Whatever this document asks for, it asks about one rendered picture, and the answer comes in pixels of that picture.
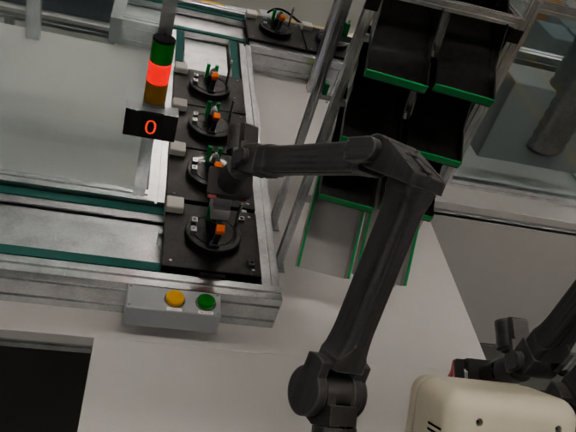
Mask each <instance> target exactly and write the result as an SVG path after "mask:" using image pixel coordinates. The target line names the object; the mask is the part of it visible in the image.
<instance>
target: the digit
mask: <svg viewBox="0 0 576 432"><path fill-rule="evenodd" d="M162 118H163V117H159V116H154V115H148V114H144V113H142V114H141V122H140V128H139V134H138V135H144V136H149V137H154V138H159V133H160V129H161V124H162Z"/></svg>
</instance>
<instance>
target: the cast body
mask: <svg viewBox="0 0 576 432"><path fill-rule="evenodd" d="M231 203H232V200H226V199H220V198H217V196H216V199H214V198H211V199H210V202H209V206H210V218H211V219H219V220H226V221H228V220H229V217H230V213H231Z"/></svg>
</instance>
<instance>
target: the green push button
mask: <svg viewBox="0 0 576 432"><path fill-rule="evenodd" d="M197 303H198V305H199V306H200V307H201V308H203V309H211V308H213V306H214V304H215V299H214V297H213V296H211V295H209V294H201V295H200V296H198V299H197Z"/></svg>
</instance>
